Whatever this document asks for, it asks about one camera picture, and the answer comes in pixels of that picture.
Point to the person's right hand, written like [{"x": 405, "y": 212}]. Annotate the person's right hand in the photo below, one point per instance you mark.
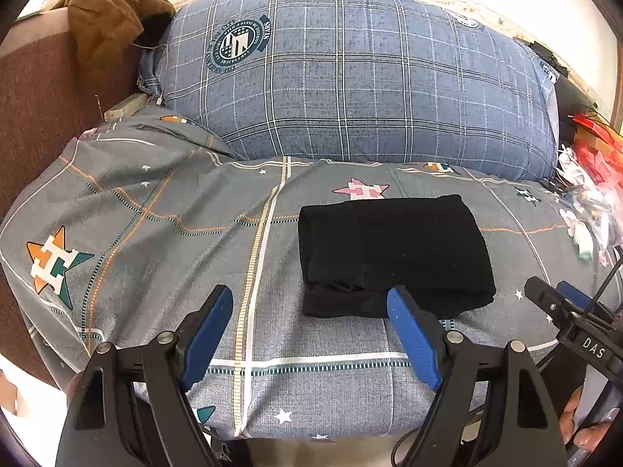
[{"x": 581, "y": 428}]

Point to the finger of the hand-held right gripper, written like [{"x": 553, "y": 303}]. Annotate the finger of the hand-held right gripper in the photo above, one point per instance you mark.
[
  {"x": 584, "y": 299},
  {"x": 547, "y": 299}
]

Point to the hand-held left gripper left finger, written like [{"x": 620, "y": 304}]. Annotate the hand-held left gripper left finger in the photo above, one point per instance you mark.
[{"x": 209, "y": 331}]

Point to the pile of plastic bags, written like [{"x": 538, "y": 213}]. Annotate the pile of plastic bags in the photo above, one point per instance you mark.
[{"x": 591, "y": 194}]

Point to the wooden bed frame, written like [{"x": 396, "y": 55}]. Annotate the wooden bed frame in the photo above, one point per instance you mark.
[{"x": 124, "y": 107}]

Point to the black bag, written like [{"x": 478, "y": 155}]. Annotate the black bag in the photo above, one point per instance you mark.
[{"x": 567, "y": 87}]

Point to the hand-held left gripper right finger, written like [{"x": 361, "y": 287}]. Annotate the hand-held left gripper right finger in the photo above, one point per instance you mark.
[{"x": 413, "y": 340}]

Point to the black pants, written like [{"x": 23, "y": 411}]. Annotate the black pants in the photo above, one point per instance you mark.
[{"x": 399, "y": 243}]

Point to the blue plaid pillow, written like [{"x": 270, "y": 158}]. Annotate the blue plaid pillow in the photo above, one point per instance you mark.
[{"x": 365, "y": 82}]

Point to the brown headboard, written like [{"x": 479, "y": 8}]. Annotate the brown headboard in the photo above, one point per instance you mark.
[{"x": 44, "y": 107}]

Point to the grey star print bed sheet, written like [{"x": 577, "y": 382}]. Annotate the grey star print bed sheet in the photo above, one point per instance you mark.
[{"x": 170, "y": 253}]

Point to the brown jacket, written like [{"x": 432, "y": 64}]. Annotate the brown jacket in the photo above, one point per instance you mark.
[{"x": 107, "y": 24}]

